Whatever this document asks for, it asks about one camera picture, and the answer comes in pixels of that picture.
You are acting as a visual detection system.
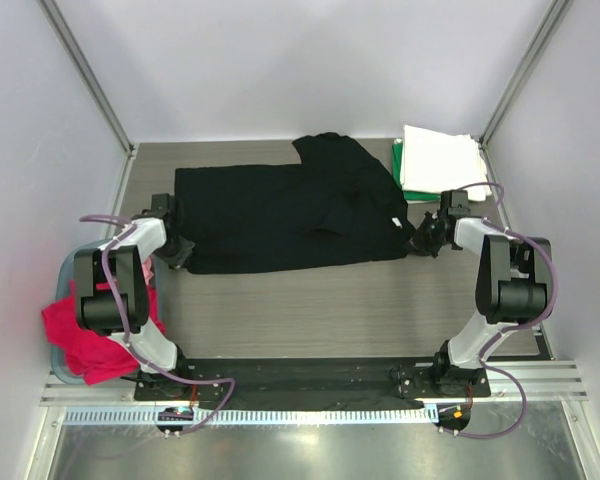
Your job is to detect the black t-shirt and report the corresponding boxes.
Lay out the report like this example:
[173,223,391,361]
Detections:
[174,133,415,274]

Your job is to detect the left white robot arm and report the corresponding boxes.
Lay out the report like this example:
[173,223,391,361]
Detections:
[73,193,194,399]

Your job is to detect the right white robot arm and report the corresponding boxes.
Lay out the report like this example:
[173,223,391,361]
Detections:
[402,189,557,398]

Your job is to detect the pink t-shirt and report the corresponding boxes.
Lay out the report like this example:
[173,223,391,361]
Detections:
[142,258,155,286]

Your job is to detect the folded green t-shirt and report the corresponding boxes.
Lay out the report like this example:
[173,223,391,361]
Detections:
[391,138,440,203]

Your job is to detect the blue plastic basket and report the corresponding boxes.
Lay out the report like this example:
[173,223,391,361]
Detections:
[50,250,167,385]

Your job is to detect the red t-shirt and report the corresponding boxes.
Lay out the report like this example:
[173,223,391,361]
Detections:
[41,280,139,385]

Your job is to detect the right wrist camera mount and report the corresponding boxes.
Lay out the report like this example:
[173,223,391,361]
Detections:
[438,189,471,219]

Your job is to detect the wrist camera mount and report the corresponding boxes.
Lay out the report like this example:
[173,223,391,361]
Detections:
[438,189,471,219]
[139,193,181,221]

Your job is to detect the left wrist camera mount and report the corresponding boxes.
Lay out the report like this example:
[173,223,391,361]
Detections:
[139,193,181,221]

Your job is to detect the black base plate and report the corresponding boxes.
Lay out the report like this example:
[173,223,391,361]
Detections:
[132,355,491,402]

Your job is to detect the aluminium rail bracket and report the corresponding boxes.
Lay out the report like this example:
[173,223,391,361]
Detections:
[487,360,588,402]

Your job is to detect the right aluminium frame post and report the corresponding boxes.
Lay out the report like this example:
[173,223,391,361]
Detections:
[478,0,579,147]

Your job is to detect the aluminium frame post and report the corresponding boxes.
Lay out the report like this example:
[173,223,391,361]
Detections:
[478,0,579,147]
[37,0,137,157]

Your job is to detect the slotted cable duct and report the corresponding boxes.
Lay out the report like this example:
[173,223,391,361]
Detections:
[63,405,438,427]

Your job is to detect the left aluminium frame post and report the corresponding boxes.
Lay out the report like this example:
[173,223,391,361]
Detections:
[37,0,137,157]

